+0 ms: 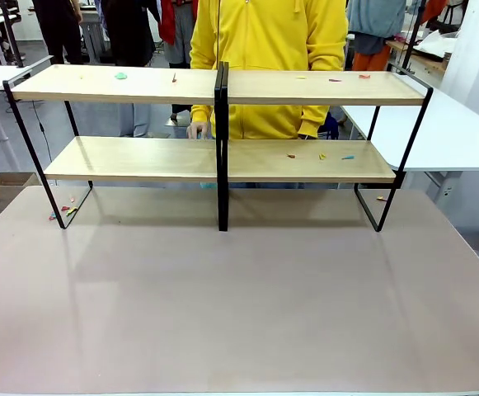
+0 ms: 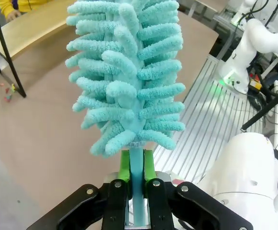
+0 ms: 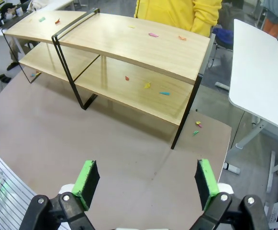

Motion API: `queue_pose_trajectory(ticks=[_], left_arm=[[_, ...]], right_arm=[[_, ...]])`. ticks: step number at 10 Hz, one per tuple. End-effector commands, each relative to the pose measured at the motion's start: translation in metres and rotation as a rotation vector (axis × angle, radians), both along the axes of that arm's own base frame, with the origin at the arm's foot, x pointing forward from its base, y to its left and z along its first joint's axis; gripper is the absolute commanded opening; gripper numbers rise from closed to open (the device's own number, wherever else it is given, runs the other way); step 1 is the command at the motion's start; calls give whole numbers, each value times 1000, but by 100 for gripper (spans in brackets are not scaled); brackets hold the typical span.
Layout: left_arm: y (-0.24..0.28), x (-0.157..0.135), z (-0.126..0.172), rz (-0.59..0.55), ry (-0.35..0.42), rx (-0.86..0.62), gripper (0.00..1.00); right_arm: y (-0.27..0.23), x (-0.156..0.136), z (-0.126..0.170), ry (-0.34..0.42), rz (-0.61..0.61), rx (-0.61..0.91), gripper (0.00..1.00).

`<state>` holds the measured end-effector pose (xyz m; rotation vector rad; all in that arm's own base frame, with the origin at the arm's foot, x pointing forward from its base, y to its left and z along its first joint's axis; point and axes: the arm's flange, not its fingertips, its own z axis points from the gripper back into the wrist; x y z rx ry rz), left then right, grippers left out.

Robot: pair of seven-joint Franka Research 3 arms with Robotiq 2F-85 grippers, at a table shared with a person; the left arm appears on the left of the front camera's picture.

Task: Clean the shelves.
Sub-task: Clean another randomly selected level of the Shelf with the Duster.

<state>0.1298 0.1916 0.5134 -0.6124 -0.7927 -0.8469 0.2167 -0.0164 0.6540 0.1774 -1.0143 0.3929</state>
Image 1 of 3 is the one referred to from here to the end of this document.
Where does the person's left forearm yellow sleeve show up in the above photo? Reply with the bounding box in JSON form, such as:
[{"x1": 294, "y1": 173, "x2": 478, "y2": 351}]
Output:
[{"x1": 298, "y1": 105, "x2": 331, "y2": 139}]

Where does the large white table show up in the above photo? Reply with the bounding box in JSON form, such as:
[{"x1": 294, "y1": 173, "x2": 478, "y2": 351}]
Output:
[{"x1": 340, "y1": 87, "x2": 479, "y2": 203}]

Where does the light wooden shelf board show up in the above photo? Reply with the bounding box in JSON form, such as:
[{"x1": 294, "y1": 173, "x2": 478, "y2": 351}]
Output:
[
  {"x1": 44, "y1": 135, "x2": 219, "y2": 182},
  {"x1": 11, "y1": 64, "x2": 219, "y2": 106},
  {"x1": 227, "y1": 69, "x2": 426, "y2": 106},
  {"x1": 227, "y1": 139, "x2": 397, "y2": 184}
]

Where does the black metal pole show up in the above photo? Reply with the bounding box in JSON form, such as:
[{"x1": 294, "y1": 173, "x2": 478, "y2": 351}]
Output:
[
  {"x1": 401, "y1": 0, "x2": 426, "y2": 72},
  {"x1": 0, "y1": 0, "x2": 25, "y2": 69}
]

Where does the person in yellow hoodie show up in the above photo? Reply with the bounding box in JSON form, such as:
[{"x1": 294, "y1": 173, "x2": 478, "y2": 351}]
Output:
[{"x1": 189, "y1": 0, "x2": 350, "y2": 190}]

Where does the blue chair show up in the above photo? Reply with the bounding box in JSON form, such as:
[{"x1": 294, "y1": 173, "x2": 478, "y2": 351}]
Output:
[{"x1": 317, "y1": 111, "x2": 341, "y2": 139}]

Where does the bystander with orange trousers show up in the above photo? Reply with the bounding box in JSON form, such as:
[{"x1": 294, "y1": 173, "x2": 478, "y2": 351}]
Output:
[{"x1": 345, "y1": 0, "x2": 408, "y2": 72}]

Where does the wooden shelf rack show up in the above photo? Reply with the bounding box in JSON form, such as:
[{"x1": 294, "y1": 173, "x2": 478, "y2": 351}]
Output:
[
  {"x1": 2, "y1": 61, "x2": 224, "y2": 232},
  {"x1": 221, "y1": 61, "x2": 434, "y2": 233}
]

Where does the wooden background table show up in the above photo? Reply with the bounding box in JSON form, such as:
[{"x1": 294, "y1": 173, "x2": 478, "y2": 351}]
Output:
[{"x1": 386, "y1": 40, "x2": 448, "y2": 76}]

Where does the bystander in dark coat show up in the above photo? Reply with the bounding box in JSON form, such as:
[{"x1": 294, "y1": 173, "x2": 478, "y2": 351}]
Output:
[{"x1": 100, "y1": 0, "x2": 158, "y2": 67}]

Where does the person's right hand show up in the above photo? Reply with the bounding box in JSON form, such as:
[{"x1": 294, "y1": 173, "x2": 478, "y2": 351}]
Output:
[{"x1": 186, "y1": 120, "x2": 211, "y2": 140}]

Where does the right wooden shelf rack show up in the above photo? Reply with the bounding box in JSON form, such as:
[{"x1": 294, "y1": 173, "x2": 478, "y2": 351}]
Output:
[{"x1": 221, "y1": 61, "x2": 434, "y2": 233}]

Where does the small white table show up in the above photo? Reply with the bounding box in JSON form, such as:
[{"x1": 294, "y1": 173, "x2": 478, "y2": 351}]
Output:
[{"x1": 0, "y1": 55, "x2": 54, "y2": 166}]

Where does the red hanging garment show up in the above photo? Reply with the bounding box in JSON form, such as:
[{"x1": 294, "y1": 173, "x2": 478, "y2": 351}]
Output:
[{"x1": 158, "y1": 0, "x2": 177, "y2": 46}]

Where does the bystander in black clothes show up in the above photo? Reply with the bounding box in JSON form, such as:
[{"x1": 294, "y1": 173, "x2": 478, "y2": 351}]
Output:
[{"x1": 32, "y1": 0, "x2": 84, "y2": 66}]

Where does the person's right forearm yellow sleeve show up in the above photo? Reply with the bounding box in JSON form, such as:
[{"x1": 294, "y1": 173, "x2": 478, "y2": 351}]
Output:
[{"x1": 190, "y1": 104, "x2": 216, "y2": 125}]

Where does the brown cardboard box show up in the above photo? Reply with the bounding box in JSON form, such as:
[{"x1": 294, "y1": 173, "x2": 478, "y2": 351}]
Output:
[{"x1": 0, "y1": 172, "x2": 42, "y2": 215}]

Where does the white paper sheet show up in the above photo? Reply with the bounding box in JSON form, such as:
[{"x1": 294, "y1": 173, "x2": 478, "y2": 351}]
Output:
[{"x1": 412, "y1": 31, "x2": 459, "y2": 55}]

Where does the left wooden shelf rack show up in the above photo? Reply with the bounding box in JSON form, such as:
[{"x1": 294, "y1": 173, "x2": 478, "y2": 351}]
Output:
[{"x1": 2, "y1": 61, "x2": 224, "y2": 232}]

